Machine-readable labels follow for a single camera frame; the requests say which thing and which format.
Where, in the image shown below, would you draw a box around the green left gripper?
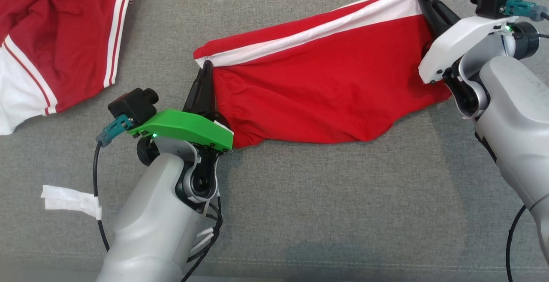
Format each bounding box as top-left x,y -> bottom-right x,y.
128,60 -> 235,151

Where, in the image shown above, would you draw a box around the left camera cable teal plug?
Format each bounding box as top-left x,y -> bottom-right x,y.
93,115 -> 134,253

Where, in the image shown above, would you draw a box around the red shorts white side band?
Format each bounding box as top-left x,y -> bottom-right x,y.
193,0 -> 453,149

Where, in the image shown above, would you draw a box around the white tape label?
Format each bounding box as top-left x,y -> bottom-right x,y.
41,184 -> 103,221

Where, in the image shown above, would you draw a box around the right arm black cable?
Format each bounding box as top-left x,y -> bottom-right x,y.
506,205 -> 528,282

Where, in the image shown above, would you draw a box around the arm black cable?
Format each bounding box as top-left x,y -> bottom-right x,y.
506,205 -> 528,282
180,192 -> 224,282

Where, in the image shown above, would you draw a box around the red shirt white sleeves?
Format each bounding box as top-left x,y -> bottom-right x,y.
0,0 -> 137,136

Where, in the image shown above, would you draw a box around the camera cable teal plug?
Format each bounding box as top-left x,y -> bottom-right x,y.
93,115 -> 134,253
500,0 -> 549,22

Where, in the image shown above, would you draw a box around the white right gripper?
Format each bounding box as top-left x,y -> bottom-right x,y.
416,0 -> 515,85

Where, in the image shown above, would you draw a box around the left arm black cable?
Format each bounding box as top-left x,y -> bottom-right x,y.
180,192 -> 224,282

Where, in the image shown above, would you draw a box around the right camera cable teal plug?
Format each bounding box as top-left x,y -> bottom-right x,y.
500,0 -> 549,22

